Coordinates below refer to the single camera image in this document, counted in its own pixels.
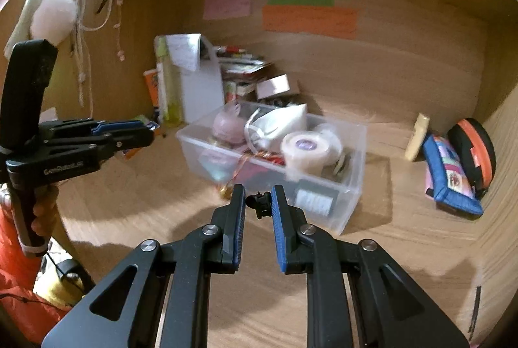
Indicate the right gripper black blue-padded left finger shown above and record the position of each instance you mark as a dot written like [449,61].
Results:
[158,295]

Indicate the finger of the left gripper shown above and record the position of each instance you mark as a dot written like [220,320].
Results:
[111,138]
[109,125]

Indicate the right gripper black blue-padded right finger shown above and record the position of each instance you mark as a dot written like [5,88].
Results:
[356,290]

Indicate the small blue card pack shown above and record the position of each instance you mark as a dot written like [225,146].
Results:
[152,125]

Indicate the pink round desk vacuum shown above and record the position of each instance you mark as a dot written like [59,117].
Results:
[228,125]

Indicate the dark green glass bottle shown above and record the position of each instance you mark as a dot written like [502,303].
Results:
[314,198]

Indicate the white drawstring cloth bag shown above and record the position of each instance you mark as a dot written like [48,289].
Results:
[266,131]

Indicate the small black binder clip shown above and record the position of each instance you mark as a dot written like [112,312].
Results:
[261,203]

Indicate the white round lidded tub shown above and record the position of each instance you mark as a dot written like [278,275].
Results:
[310,151]

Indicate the red velvet gold-trim pouch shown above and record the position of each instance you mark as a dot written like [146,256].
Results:
[273,158]

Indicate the person's left hand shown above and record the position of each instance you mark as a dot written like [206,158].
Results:
[45,208]

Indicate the yellow-green spray bottle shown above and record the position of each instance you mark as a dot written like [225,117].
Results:
[170,102]

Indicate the orange jacket sleeve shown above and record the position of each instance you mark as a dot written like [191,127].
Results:
[33,315]

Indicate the white plush toy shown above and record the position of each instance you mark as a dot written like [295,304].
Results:
[51,20]

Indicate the blue patchwork pencil case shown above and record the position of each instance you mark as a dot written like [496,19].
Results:
[446,182]

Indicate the stack of books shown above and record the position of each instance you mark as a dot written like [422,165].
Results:
[240,75]

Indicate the red white marker pen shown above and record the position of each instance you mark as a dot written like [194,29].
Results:
[228,51]

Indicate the small white pink box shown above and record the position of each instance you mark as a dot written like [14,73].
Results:
[279,86]

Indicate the clear plastic storage bin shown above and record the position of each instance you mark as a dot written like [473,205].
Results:
[346,176]

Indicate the black orange round case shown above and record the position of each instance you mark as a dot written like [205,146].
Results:
[476,152]

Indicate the pink sticky note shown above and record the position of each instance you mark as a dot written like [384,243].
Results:
[215,10]

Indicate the orange sticky note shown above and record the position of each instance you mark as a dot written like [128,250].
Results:
[328,21]

